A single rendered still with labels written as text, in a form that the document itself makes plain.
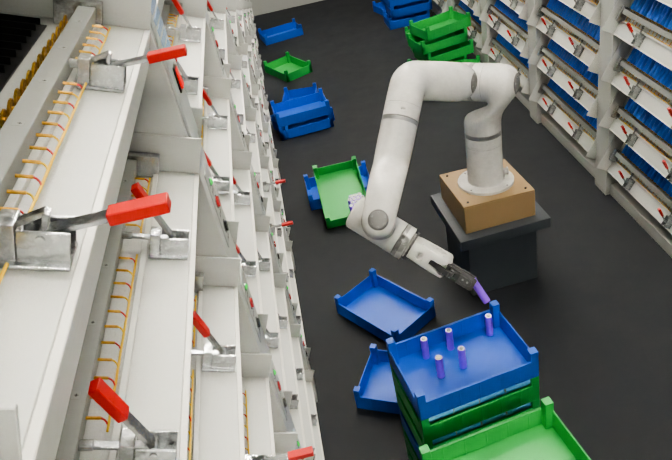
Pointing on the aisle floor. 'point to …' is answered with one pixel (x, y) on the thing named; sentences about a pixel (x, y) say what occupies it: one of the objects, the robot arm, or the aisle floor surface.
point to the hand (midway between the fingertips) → (466, 280)
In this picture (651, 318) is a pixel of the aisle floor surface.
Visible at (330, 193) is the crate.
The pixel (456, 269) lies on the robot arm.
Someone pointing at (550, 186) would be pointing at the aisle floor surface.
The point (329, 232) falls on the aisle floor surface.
